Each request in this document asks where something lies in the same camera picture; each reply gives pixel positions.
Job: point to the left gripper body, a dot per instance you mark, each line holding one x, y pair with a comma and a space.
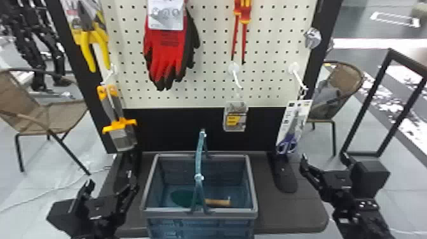
100, 212

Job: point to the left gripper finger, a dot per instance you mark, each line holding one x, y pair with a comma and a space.
127, 197
86, 192

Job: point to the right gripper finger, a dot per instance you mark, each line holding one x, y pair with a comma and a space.
322, 190
308, 168

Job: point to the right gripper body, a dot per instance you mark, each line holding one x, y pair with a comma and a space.
335, 185

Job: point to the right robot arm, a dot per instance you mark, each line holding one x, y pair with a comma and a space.
363, 220

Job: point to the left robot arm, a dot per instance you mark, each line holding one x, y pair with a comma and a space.
95, 234

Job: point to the blue scissors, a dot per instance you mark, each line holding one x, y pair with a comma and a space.
292, 133

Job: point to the blue basket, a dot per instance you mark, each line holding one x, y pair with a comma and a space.
200, 212

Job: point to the clear bit set packet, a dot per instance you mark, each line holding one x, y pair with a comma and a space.
235, 118

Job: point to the beige mesh chair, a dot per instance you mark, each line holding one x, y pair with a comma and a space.
36, 115
343, 81

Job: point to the red gloves pair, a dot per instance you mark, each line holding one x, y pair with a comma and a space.
165, 53

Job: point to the yellow pliers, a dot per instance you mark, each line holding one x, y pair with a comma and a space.
87, 40

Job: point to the white pegboard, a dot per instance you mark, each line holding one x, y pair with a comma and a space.
213, 50

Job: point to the red screwdrivers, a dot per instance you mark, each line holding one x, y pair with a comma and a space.
244, 15

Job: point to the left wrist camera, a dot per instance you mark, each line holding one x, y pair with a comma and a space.
63, 215

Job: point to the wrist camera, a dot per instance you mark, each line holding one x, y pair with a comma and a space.
370, 178
63, 215

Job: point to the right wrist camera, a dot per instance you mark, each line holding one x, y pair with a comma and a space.
370, 178

